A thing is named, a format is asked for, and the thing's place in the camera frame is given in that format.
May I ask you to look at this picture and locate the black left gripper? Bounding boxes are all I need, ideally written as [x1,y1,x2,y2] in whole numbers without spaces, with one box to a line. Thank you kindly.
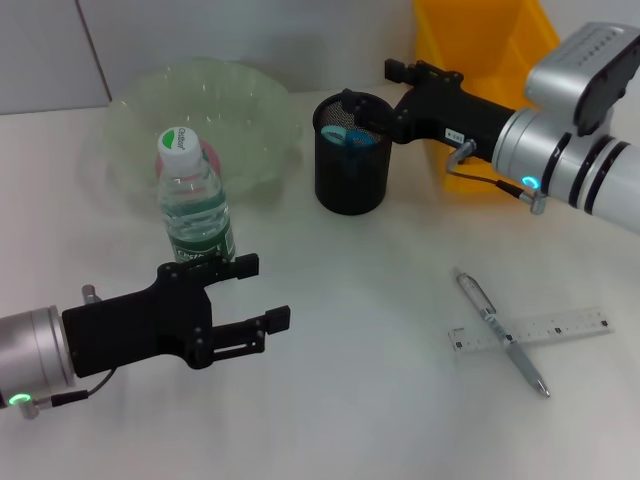
[62,252,292,379]

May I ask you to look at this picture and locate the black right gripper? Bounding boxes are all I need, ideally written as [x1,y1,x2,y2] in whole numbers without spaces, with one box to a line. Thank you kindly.
[340,58,517,164]

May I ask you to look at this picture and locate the blue scissors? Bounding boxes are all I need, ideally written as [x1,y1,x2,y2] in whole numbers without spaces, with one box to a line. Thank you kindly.
[319,124,379,152]

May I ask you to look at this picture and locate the clear green-label water bottle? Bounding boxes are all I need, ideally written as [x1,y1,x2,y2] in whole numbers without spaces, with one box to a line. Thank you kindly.
[157,127,237,266]

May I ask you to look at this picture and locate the pink toy peach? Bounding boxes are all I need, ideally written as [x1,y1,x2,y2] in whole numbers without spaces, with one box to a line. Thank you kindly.
[155,139,224,177]

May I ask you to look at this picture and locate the silver clear ballpoint pen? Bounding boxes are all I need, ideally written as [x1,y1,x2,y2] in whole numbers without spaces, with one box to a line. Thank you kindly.
[454,267,551,400]

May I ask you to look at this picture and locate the transparent plastic ruler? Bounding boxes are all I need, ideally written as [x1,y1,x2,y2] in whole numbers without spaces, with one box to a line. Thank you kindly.
[447,306,615,357]

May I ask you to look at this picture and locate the black mesh pen holder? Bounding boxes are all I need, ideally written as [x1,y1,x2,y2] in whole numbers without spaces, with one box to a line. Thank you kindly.
[311,91,396,216]

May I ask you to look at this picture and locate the pale green glass fruit bowl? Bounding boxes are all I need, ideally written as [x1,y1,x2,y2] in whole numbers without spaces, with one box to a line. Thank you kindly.
[75,57,305,201]

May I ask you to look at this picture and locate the yellow plastic storage bin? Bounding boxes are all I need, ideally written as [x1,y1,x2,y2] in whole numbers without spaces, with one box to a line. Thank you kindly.
[412,0,562,196]

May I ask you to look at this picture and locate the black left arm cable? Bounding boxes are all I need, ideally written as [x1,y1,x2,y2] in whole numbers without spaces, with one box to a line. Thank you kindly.
[19,367,120,417]

